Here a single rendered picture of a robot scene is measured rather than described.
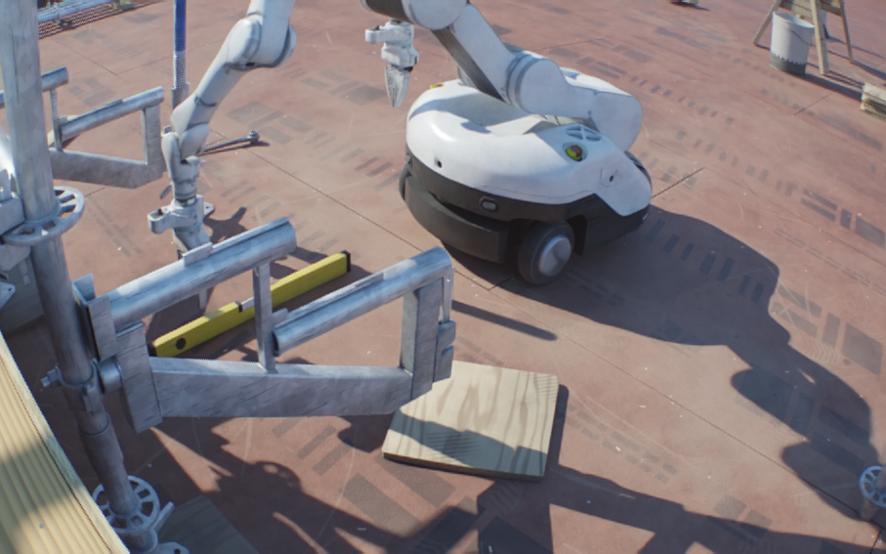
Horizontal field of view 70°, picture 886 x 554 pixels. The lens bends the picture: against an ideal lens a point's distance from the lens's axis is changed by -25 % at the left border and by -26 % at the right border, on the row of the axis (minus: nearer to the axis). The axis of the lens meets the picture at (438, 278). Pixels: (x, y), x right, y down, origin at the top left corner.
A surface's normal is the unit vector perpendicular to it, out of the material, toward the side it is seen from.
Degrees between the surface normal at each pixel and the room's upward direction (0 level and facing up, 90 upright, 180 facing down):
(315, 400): 90
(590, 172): 90
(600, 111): 92
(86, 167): 90
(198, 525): 0
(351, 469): 0
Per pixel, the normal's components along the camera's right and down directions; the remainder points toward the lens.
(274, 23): 0.69, 0.22
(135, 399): 0.70, 0.43
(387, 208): 0.06, -0.83
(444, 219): -0.72, 0.34
